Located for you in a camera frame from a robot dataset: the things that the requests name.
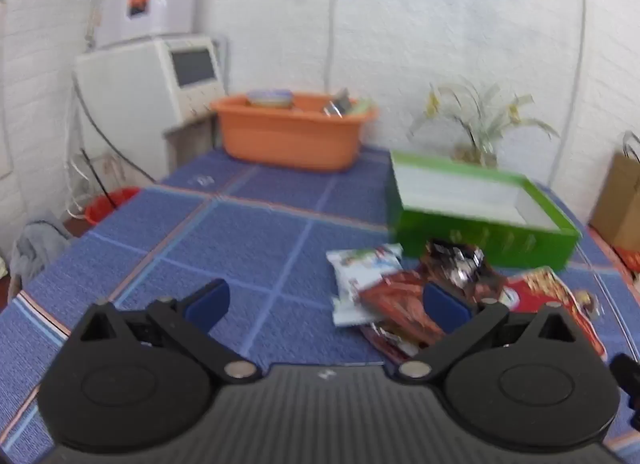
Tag white wall pipe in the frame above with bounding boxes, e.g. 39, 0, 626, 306
550, 0, 588, 185

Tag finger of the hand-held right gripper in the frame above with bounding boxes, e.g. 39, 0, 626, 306
609, 352, 640, 431

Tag dark red snack packet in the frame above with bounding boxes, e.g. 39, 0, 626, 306
360, 271, 446, 347

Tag printed bowl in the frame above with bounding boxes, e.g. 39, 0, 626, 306
246, 89, 294, 109

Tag blue checked cloth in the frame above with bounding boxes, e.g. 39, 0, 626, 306
0, 144, 640, 464

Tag green cardboard box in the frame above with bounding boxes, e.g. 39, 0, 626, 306
385, 150, 583, 272

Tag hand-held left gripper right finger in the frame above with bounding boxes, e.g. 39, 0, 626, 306
397, 283, 577, 386

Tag orange plaid cloth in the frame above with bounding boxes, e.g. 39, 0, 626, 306
612, 244, 640, 275

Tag white wall cable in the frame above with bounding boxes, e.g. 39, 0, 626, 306
325, 0, 346, 95

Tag white snack packet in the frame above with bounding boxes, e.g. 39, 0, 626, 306
326, 243, 403, 327

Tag black cable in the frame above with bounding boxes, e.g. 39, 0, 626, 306
72, 76, 157, 184

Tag red bucket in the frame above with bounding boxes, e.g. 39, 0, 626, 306
84, 187, 141, 225

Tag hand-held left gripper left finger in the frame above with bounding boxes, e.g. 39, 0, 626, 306
67, 279, 261, 386

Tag glass vase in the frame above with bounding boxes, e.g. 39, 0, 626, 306
452, 139, 499, 169

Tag yellow flower plant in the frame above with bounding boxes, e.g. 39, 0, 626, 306
410, 78, 560, 155

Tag clear packet with dark snack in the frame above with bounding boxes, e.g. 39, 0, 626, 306
420, 239, 503, 305

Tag orange plastic basin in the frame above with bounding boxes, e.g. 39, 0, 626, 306
210, 92, 379, 173

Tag brown paper bag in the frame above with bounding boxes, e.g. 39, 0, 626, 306
590, 131, 640, 250

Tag white appliance with screen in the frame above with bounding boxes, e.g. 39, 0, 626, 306
74, 34, 228, 182

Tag grey cloth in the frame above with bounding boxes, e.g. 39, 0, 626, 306
9, 214, 76, 295

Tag red nut packet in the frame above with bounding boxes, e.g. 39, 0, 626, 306
502, 266, 608, 360

